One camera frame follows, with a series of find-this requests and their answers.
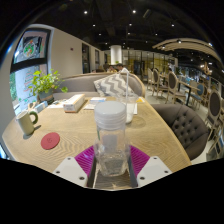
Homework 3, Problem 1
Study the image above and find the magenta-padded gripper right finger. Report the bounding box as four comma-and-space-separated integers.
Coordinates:
127, 145, 173, 188

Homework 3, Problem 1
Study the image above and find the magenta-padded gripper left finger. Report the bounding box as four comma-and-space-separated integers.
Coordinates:
52, 145, 98, 189

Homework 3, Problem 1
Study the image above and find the clear plastic water bottle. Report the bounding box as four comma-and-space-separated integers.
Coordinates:
92, 100, 132, 178

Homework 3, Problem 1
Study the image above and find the flat round red coaster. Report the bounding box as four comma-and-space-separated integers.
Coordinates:
40, 131, 61, 151

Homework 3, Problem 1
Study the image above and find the grey tufted armchair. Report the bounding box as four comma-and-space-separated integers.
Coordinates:
150, 102, 210, 161

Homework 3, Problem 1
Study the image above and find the printed paper leaflet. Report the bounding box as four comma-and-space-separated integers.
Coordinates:
82, 96, 107, 111

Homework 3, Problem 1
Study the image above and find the white tissue box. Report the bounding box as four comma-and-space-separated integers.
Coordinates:
62, 93, 87, 113

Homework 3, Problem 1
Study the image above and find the blue card stand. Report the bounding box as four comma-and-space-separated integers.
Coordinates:
34, 101, 49, 114

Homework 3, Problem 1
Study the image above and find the grey curved sofa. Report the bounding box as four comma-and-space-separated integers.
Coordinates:
52, 71, 147, 101

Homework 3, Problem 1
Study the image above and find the grey chevron cushion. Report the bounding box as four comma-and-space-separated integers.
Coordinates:
92, 72, 135, 99

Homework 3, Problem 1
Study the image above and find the group of dining chairs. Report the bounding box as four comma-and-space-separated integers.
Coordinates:
146, 66, 224, 158

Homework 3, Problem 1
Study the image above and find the green potted plant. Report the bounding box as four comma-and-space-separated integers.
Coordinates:
27, 68, 69, 103

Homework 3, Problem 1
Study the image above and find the person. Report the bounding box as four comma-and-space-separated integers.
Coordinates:
114, 62, 131, 75
106, 64, 118, 74

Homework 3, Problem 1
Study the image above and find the dark-framed window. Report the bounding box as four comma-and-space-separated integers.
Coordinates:
8, 27, 53, 111

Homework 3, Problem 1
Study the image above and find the group of ceiling lights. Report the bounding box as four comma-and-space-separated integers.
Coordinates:
79, 6, 218, 48

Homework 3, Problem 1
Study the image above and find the white mug with green handle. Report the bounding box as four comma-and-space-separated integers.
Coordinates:
15, 109, 40, 136

